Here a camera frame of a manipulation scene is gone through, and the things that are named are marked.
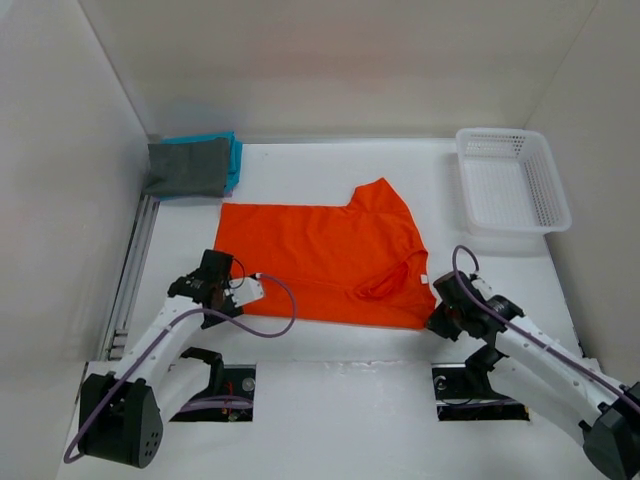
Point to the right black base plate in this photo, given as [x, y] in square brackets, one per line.
[462, 395]

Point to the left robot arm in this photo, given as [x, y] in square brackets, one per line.
[123, 412]

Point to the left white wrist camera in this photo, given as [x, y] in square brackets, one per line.
[245, 290]

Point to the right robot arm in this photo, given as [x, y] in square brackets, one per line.
[519, 362]

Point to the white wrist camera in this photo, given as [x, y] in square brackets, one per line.
[245, 290]
[482, 287]

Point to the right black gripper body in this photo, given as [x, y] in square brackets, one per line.
[446, 321]

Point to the orange t shirt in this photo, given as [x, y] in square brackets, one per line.
[363, 263]

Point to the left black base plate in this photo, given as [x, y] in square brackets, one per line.
[230, 388]

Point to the white plastic bin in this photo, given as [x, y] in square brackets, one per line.
[510, 183]

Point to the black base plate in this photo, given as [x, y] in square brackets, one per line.
[230, 388]
[462, 395]

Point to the grey t shirt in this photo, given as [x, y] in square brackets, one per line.
[187, 169]

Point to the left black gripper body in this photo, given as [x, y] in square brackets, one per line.
[227, 306]

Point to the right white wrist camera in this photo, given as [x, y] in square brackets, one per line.
[482, 287]

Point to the teal t shirt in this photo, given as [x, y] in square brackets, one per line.
[235, 160]

